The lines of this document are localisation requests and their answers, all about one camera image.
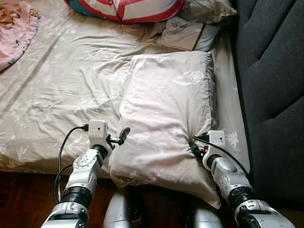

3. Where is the silver right robot leg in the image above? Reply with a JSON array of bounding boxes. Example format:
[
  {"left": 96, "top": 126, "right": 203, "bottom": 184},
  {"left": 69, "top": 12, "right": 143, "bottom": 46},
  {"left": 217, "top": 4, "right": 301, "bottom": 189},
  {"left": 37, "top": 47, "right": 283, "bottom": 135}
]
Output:
[{"left": 183, "top": 207, "right": 224, "bottom": 228}]

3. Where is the silver robot leg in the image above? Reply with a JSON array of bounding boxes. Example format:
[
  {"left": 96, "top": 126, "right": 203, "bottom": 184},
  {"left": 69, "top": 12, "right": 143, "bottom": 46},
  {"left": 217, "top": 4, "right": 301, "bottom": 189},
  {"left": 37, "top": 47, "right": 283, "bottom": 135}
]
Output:
[
  {"left": 183, "top": 207, "right": 224, "bottom": 228},
  {"left": 102, "top": 190, "right": 143, "bottom": 228}
]

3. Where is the large grey floral pillow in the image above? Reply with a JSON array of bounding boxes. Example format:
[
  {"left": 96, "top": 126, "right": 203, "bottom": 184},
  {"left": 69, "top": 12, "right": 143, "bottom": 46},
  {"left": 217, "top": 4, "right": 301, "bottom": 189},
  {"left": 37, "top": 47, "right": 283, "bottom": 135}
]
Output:
[{"left": 108, "top": 51, "right": 223, "bottom": 209}]

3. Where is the red white blue bolster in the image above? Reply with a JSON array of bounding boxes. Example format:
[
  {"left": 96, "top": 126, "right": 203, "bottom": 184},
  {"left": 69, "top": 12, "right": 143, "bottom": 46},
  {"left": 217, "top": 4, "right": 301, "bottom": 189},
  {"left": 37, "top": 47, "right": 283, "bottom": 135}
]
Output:
[{"left": 64, "top": 0, "right": 186, "bottom": 24}]

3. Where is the bed with grey floral sheet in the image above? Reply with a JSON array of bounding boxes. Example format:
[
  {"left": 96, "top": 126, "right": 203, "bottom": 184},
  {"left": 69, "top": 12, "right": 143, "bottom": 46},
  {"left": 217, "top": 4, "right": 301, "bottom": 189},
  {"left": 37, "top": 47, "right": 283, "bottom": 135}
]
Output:
[{"left": 0, "top": 0, "right": 252, "bottom": 176}]

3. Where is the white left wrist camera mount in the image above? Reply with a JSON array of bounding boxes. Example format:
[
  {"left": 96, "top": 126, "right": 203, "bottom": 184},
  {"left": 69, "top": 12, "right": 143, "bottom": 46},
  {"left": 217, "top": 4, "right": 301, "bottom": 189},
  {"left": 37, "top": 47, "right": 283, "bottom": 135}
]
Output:
[{"left": 88, "top": 120, "right": 109, "bottom": 148}]

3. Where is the pink cartoon print blanket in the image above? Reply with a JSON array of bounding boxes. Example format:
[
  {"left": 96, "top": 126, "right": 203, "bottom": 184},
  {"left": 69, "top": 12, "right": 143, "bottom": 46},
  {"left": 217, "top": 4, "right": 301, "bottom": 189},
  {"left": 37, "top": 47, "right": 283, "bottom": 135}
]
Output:
[{"left": 0, "top": 0, "right": 41, "bottom": 72}]

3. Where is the small white print pillow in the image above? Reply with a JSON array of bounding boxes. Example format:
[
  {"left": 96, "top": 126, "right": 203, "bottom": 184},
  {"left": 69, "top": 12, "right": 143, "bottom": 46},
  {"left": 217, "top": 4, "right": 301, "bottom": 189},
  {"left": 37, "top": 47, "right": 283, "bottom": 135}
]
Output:
[{"left": 157, "top": 17, "right": 221, "bottom": 52}]

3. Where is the dark grey upholstered headboard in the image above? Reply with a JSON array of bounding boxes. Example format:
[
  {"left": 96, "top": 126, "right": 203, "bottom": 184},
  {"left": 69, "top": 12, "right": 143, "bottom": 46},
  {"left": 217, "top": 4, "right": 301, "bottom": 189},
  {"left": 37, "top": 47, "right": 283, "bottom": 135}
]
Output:
[{"left": 230, "top": 0, "right": 304, "bottom": 209}]

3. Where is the silver left robot leg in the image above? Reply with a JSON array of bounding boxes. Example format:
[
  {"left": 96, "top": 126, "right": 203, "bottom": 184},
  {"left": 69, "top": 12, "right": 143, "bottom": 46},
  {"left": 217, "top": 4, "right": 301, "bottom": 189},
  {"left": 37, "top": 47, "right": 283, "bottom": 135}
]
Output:
[{"left": 102, "top": 190, "right": 143, "bottom": 228}]

